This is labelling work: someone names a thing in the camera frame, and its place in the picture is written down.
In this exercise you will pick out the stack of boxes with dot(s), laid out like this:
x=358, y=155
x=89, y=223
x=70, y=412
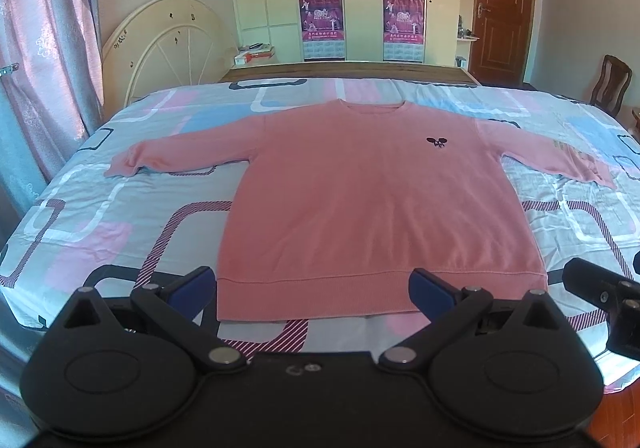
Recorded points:
x=247, y=54

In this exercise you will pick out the pink and blue curtain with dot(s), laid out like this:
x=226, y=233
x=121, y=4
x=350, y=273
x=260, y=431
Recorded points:
x=53, y=102

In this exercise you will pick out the wooden bed frame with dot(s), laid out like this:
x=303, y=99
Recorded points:
x=409, y=72

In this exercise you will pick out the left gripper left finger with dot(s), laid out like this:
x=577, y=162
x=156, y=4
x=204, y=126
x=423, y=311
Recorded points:
x=171, y=310

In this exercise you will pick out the pink long-sleeve sweater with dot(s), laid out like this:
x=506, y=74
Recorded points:
x=340, y=202

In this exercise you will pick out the patterned bed sheet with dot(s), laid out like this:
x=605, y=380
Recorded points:
x=86, y=229

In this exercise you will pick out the lower left purple calendar poster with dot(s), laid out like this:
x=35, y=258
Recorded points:
x=322, y=30

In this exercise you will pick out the cream round headboard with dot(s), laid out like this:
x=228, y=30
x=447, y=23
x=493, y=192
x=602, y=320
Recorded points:
x=164, y=44

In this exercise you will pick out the brown wooden door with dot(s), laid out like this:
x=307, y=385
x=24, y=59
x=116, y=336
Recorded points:
x=503, y=29

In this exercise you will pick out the purple calendar poster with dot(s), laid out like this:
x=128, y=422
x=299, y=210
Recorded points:
x=404, y=30
x=322, y=30

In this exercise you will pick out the wooden chair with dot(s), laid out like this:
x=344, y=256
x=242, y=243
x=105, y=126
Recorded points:
x=609, y=92

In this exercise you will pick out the lower right purple calendar poster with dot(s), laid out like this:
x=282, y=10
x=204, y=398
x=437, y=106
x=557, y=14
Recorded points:
x=404, y=30

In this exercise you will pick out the metal curtain tieback hook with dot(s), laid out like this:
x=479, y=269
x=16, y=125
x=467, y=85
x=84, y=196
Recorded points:
x=9, y=69

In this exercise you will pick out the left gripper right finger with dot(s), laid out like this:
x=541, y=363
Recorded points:
x=452, y=313

